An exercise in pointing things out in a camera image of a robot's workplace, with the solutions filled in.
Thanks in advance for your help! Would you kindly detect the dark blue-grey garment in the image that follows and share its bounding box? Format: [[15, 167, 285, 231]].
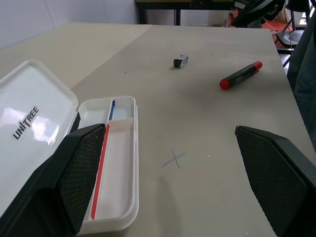
[[287, 14, 316, 144]]

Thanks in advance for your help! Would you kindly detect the black equipment with orange parts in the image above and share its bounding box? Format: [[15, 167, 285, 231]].
[[231, 0, 282, 28]]

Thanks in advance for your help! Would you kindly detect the black eraser with sleeve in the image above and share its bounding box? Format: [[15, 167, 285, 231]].
[[173, 54, 190, 69]]

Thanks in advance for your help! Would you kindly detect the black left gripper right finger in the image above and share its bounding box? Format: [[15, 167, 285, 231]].
[[234, 125, 316, 237]]

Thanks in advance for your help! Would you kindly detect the black marker with red caps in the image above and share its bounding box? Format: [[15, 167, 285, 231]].
[[219, 61, 263, 90]]

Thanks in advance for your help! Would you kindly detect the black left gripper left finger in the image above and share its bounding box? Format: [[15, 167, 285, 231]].
[[0, 123, 107, 237]]

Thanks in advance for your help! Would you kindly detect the white rectangular case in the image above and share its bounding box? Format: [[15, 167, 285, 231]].
[[0, 59, 140, 235]]

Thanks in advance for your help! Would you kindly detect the black folding chair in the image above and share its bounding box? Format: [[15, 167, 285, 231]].
[[275, 9, 307, 54]]

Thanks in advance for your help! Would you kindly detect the black metal table frame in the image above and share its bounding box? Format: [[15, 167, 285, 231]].
[[134, 0, 234, 25]]

